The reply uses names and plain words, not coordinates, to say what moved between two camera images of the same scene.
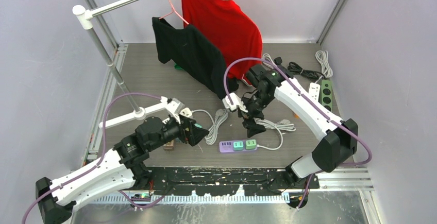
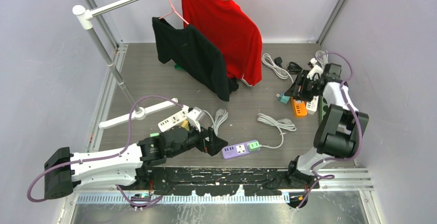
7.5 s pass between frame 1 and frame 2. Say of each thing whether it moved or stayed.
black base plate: stayed
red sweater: stayed
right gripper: moved
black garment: stayed
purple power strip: moved
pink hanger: stayed
